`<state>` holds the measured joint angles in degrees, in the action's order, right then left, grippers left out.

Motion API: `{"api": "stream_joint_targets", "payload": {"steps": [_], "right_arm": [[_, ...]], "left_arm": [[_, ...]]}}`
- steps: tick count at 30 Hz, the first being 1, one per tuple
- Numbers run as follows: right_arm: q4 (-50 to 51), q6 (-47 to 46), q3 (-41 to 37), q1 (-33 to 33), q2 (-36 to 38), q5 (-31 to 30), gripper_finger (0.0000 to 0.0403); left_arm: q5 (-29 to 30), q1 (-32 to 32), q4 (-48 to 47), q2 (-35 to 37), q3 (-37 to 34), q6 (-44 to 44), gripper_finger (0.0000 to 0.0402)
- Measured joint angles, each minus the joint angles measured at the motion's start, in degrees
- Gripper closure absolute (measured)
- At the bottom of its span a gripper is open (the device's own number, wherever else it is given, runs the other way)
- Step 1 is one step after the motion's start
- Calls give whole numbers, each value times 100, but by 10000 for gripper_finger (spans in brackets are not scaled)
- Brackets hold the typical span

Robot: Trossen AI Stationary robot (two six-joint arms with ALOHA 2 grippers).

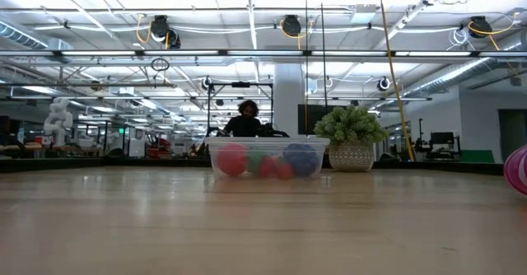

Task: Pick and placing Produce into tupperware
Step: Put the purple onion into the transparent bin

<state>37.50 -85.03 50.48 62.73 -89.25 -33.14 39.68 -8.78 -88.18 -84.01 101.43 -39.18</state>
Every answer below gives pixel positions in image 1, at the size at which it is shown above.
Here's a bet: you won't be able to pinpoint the large red toy fruit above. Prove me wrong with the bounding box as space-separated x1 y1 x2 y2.
217 142 250 177

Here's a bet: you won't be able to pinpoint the red toy strawberry green leaves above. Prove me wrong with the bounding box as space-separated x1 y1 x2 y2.
245 149 276 179

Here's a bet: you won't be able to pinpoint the small red toy strawberry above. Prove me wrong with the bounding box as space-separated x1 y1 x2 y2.
274 159 294 180

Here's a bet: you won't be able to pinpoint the purple toy grapes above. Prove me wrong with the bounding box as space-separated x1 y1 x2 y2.
282 142 320 179

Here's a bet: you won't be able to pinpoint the clear plastic tupperware container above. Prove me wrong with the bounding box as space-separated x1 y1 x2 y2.
204 137 331 181

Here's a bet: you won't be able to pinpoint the person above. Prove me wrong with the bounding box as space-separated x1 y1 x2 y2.
222 99 264 138

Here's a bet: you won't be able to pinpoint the white humanoid figure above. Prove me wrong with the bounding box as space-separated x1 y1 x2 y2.
43 96 74 147

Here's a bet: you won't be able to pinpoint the green potted plant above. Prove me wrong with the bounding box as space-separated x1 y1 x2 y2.
313 104 389 173

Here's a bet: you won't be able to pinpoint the black desk monitor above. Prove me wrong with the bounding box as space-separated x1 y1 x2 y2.
427 131 463 161

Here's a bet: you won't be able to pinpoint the green panel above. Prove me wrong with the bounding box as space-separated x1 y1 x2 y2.
459 149 496 164

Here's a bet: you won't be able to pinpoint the purple white striped ball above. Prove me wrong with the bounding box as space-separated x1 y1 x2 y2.
502 144 527 197

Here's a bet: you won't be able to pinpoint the black gantry frame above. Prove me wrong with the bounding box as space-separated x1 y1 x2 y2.
207 81 275 138

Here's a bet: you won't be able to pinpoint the black hanging cable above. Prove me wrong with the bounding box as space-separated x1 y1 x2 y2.
303 0 310 136

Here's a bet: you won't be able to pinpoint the black aluminium table frame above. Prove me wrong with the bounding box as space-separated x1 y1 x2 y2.
0 157 506 176

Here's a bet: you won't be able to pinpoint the black wall screen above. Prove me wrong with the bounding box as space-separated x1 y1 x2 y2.
297 104 330 136

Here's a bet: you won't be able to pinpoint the yellow cable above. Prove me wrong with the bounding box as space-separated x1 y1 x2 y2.
376 0 415 163

